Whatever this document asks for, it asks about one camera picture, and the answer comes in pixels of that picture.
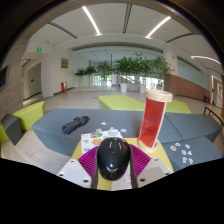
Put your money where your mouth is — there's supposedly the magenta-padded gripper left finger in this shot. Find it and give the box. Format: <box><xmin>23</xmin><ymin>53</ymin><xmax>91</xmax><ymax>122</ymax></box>
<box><xmin>56</xmin><ymin>145</ymin><xmax>101</xmax><ymax>190</ymax></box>

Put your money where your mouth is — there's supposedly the group of ceiling strip lights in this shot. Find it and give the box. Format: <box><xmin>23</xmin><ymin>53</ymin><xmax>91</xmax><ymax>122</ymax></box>
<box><xmin>81</xmin><ymin>5</ymin><xmax>222</xmax><ymax>66</ymax></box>

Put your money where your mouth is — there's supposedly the black wall screen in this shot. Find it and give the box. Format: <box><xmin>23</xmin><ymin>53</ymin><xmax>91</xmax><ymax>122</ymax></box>
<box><xmin>0</xmin><ymin>65</ymin><xmax>10</xmax><ymax>90</ymax></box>

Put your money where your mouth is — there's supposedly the small dark grey seat block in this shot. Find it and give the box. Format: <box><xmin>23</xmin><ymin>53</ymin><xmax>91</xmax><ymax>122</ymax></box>
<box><xmin>0</xmin><ymin>113</ymin><xmax>24</xmax><ymax>146</ymax></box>

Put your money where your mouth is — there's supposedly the black computer mouse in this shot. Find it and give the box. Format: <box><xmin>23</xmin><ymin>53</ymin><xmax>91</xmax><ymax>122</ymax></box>
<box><xmin>96</xmin><ymin>136</ymin><xmax>132</xmax><ymax>182</ymax></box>

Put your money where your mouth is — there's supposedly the lime green seat block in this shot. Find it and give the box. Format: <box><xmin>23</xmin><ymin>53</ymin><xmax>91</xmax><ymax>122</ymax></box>
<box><xmin>97</xmin><ymin>94</ymin><xmax>147</xmax><ymax>112</ymax></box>
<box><xmin>165</xmin><ymin>99</ymin><xmax>193</xmax><ymax>115</ymax></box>
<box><xmin>0</xmin><ymin>100</ymin><xmax>46</xmax><ymax>144</ymax></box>

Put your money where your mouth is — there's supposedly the wooden bench with black frame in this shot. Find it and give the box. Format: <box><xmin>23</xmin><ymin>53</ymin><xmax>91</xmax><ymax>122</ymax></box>
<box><xmin>203</xmin><ymin>104</ymin><xmax>224</xmax><ymax>129</ymax></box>

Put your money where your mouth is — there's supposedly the red cylinder with wooden ends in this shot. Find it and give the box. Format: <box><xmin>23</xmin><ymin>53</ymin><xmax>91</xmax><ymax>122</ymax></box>
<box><xmin>137</xmin><ymin>88</ymin><xmax>174</xmax><ymax>154</ymax></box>

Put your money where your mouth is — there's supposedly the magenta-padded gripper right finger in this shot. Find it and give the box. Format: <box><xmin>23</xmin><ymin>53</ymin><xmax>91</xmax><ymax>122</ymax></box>
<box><xmin>128</xmin><ymin>144</ymin><xmax>174</xmax><ymax>190</ymax></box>

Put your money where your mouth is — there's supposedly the group of potted green plants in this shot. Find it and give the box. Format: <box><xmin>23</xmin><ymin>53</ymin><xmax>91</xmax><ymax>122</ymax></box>
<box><xmin>73</xmin><ymin>52</ymin><xmax>173</xmax><ymax>94</ymax></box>

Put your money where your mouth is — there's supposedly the grey door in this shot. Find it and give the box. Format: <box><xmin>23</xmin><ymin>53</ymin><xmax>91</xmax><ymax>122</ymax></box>
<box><xmin>28</xmin><ymin>64</ymin><xmax>42</xmax><ymax>98</ymax></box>

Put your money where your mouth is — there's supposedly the white sticker sheet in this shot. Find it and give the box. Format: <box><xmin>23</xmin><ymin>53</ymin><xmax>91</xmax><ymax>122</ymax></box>
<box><xmin>80</xmin><ymin>129</ymin><xmax>124</xmax><ymax>155</ymax></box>

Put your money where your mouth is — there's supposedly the large grey seat block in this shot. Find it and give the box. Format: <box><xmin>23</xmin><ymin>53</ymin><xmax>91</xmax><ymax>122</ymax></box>
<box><xmin>31</xmin><ymin>108</ymin><xmax>148</xmax><ymax>158</ymax></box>

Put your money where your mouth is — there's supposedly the group of small loose stickers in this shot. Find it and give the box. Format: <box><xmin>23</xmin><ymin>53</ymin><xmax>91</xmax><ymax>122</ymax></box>
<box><xmin>169</xmin><ymin>142</ymin><xmax>194</xmax><ymax>165</ymax></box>

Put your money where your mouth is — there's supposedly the dark blue folded umbrella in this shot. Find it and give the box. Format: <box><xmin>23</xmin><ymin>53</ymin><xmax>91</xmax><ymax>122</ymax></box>
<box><xmin>61</xmin><ymin>115</ymin><xmax>90</xmax><ymax>136</ymax></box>

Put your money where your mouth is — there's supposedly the golden wall plaque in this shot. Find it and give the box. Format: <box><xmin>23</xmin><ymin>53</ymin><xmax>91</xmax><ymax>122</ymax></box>
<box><xmin>60</xmin><ymin>57</ymin><xmax>70</xmax><ymax>69</ymax></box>

